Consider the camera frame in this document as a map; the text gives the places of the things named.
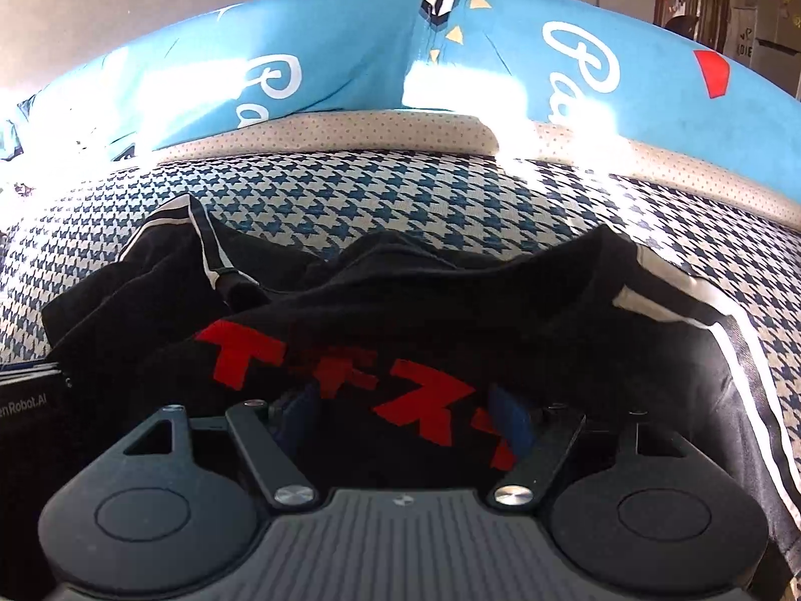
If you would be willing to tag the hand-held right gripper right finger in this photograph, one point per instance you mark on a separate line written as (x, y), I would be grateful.
(510, 419)

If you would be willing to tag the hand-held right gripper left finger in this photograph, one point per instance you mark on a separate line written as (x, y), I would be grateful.
(300, 413)

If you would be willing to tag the beige dotted bed sheet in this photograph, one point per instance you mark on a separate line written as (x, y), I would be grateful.
(344, 131)

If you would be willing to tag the black t-shirt with red print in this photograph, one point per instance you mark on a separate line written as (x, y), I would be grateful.
(438, 313)

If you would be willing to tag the blue printed bed bumper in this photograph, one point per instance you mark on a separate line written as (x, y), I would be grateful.
(356, 69)

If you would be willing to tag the houndstooth patterned bed mat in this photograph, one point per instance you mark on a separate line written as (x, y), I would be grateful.
(375, 194)

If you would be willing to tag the grey refrigerator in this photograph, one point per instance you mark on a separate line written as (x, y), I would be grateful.
(779, 37)

